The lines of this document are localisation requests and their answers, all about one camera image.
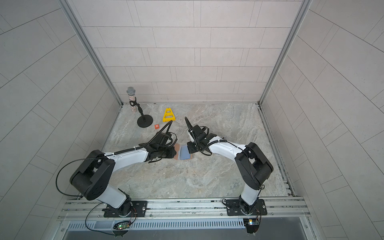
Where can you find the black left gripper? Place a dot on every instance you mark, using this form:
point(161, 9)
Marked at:
point(172, 153)

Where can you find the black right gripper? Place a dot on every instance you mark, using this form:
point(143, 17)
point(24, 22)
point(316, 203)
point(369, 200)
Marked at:
point(190, 147)

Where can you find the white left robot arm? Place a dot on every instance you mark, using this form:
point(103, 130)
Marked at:
point(92, 177)

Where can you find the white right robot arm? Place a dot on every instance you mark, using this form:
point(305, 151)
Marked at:
point(253, 165)

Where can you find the yellow triangular stand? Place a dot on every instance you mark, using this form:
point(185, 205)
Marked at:
point(169, 115)

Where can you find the black round-base stand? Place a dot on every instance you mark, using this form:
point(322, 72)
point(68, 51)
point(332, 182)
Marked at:
point(143, 121)

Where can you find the glass bottle with grey cap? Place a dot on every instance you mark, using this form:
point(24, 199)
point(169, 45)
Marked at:
point(132, 98)

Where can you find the white vent grille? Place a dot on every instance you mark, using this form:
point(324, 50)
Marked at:
point(188, 224)

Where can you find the left green circuit board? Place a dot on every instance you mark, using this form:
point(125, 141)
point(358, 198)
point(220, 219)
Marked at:
point(121, 228)

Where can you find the right circuit board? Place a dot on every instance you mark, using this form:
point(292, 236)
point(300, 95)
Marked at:
point(251, 225)

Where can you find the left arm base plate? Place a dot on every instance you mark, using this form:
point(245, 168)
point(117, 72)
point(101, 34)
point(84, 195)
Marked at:
point(129, 209)

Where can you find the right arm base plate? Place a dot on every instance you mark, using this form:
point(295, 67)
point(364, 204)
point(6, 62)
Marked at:
point(238, 207)

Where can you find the aluminium mounting rail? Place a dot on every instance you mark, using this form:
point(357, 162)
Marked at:
point(208, 208)

